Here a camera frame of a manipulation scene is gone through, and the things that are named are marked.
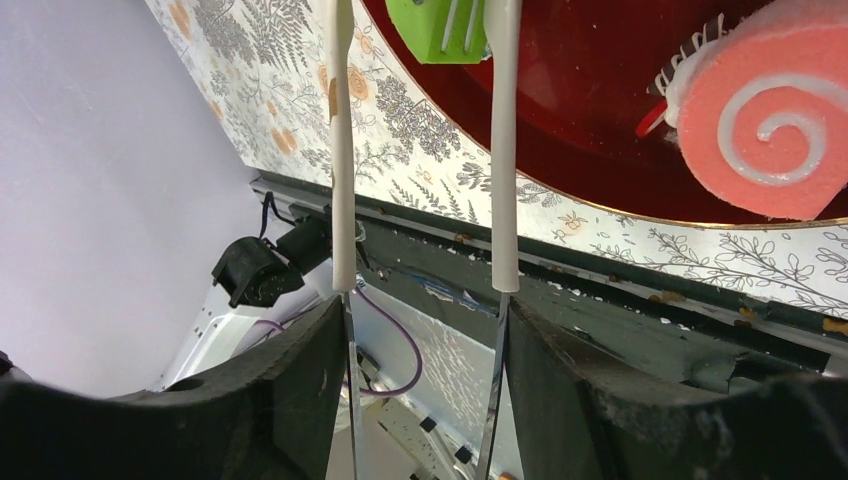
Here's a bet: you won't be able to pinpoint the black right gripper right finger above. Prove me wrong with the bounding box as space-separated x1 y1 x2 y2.
506 300 847 479

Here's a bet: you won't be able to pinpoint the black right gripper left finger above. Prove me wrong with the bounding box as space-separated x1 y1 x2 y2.
1 299 347 479

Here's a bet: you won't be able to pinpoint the green cake slice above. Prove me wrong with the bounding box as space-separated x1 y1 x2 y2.
385 0 488 65

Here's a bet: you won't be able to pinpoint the white handled metal tongs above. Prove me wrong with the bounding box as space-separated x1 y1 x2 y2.
324 1 522 479

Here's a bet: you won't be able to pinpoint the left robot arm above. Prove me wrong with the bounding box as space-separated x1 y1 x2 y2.
150 215 333 392

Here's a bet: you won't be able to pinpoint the floral table cloth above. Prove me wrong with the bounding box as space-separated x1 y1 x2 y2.
149 1 847 318

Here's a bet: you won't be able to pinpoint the dark red round tray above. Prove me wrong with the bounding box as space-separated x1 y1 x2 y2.
360 0 848 231

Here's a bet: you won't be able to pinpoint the pink swirl roll cake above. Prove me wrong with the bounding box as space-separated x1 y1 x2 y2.
636 1 847 221

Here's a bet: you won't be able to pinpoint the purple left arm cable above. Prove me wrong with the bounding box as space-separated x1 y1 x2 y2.
251 284 425 399

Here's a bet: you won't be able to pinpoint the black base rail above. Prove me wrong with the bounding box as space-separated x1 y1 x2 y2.
251 170 848 480

